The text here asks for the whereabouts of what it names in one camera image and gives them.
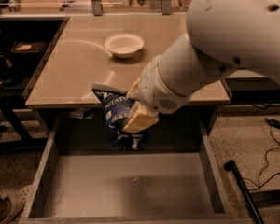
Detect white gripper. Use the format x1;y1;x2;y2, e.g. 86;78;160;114
122;55;189;133

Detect blue Kettle chip bag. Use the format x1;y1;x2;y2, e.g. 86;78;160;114
92;83;150;150

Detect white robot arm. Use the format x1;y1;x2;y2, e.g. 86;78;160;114
122;0;280;133

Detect beige counter cabinet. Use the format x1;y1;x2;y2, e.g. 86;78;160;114
22;13;233;135

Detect paper tag under counter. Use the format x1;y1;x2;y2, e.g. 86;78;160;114
70;107;94;119

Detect grey open top drawer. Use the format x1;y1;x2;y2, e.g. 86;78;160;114
21;110;252;224

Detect white paper bowl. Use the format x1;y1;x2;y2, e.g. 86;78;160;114
105;33;144;59

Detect black pole on floor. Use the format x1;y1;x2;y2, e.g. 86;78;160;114
224;160;264;224

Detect black chair at left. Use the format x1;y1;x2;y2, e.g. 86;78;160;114
0;30;47;152

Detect white slipper shoe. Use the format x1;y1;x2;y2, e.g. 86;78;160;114
0;185;32;224

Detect black floor cable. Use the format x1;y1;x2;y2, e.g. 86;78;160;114
243;103;280;192

